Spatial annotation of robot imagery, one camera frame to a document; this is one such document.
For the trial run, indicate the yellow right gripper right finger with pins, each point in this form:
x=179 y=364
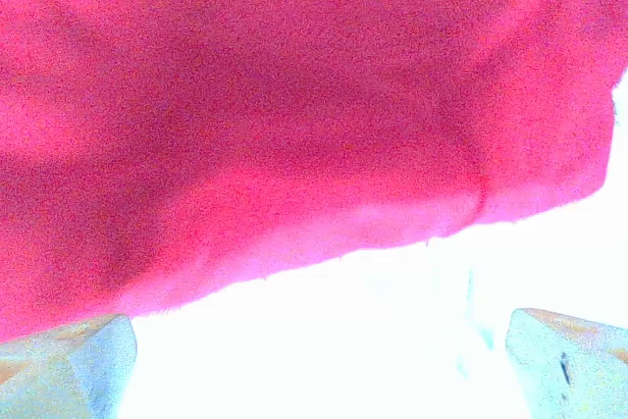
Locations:
x=579 y=370

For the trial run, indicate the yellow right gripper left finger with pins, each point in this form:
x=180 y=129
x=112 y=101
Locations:
x=64 y=375

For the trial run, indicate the red t-shirt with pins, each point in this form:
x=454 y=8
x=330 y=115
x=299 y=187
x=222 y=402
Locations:
x=294 y=120

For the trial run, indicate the floral tablecloth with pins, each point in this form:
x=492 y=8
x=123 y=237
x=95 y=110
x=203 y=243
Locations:
x=343 y=340

